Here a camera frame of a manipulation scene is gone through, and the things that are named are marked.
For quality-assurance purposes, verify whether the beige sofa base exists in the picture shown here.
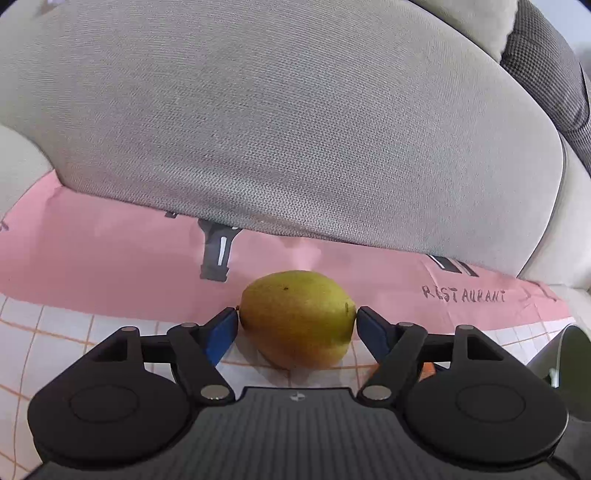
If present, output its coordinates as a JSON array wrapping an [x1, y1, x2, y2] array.
[[517, 131, 591, 296]]

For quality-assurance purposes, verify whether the grey mesh pillow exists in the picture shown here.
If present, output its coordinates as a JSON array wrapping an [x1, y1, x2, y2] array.
[[501, 0, 591, 160]]

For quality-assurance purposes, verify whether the cream cushion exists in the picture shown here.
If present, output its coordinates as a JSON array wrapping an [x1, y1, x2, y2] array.
[[411, 0, 513, 61]]

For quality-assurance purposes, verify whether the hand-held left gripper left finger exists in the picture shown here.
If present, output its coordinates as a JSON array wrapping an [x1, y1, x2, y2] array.
[[81, 307, 238, 404]]

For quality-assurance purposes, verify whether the large beige sofa cushion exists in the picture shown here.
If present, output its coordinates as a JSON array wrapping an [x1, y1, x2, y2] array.
[[0, 0, 566, 278]]

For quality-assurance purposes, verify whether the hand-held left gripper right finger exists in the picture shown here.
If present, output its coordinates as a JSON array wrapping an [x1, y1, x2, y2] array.
[[356, 305, 513, 407]]

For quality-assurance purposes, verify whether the pink checked printed mat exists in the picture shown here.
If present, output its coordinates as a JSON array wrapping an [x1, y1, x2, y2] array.
[[0, 173, 578, 476]]

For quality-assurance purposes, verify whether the yellow green pear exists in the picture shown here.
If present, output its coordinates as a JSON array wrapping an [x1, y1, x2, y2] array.
[[240, 271, 358, 370]]

